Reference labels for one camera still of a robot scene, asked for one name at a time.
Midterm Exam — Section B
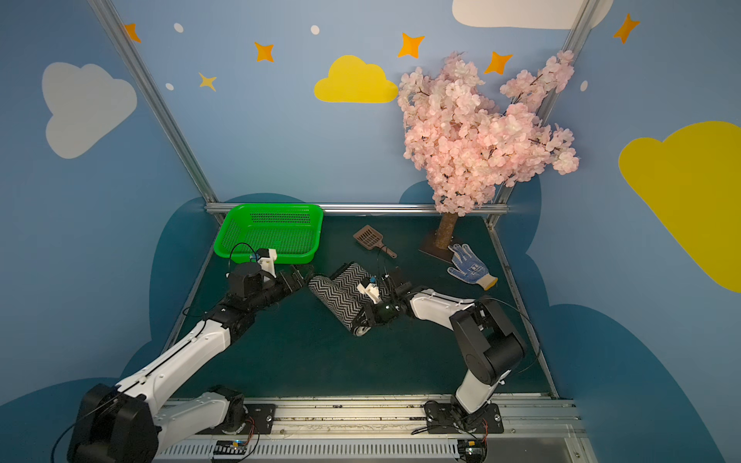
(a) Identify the black white knitted scarf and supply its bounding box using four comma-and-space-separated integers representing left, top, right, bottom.
308, 262, 372, 337

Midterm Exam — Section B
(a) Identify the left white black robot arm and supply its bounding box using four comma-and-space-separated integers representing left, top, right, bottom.
67, 262, 314, 462

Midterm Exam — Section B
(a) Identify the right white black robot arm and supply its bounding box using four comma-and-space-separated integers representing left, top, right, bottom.
355, 272, 527, 434

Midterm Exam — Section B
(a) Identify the green plastic basket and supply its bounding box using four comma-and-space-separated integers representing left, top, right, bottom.
213, 204, 324, 264

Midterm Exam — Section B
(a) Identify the brown plastic litter scoop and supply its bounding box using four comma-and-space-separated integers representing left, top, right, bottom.
353, 225, 398, 259

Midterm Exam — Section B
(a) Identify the blue white work glove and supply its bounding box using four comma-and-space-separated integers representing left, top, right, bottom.
447, 243, 499, 291

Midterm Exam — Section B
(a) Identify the right electronics board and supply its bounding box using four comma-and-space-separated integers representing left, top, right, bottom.
457, 439, 487, 463

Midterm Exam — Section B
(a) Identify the electronics board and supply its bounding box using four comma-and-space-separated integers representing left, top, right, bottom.
211, 440, 249, 462
457, 439, 487, 463

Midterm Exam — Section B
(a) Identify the pink artificial cherry blossom tree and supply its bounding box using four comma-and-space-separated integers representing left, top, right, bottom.
398, 50, 580, 257

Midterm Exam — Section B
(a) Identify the left electronics board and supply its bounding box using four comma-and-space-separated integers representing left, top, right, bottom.
211, 440, 249, 462

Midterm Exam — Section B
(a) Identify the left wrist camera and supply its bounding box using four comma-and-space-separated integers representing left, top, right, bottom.
257, 248, 277, 280

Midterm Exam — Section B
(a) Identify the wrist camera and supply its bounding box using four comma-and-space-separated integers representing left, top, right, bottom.
357, 280, 382, 304
257, 248, 277, 280

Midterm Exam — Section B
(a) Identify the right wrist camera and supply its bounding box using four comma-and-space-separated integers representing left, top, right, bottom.
357, 280, 382, 304

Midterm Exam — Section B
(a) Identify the aluminium frame back bar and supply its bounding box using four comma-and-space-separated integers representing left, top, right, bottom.
205, 203, 509, 216

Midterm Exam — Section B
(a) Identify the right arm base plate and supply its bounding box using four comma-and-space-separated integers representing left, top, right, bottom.
423, 400, 505, 434

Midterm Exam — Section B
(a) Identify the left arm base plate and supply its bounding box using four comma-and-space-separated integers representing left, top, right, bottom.
228, 403, 277, 435

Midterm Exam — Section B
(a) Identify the aluminium front rail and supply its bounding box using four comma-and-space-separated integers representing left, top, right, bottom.
156, 394, 597, 462

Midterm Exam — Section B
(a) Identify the left aluminium frame post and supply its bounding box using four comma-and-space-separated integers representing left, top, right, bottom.
88, 0, 219, 204

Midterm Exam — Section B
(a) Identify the aluminium frame post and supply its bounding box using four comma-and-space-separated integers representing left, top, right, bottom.
88, 0, 219, 204
484, 0, 602, 228

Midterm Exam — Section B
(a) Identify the right aluminium frame post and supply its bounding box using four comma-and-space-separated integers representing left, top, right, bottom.
484, 0, 602, 228

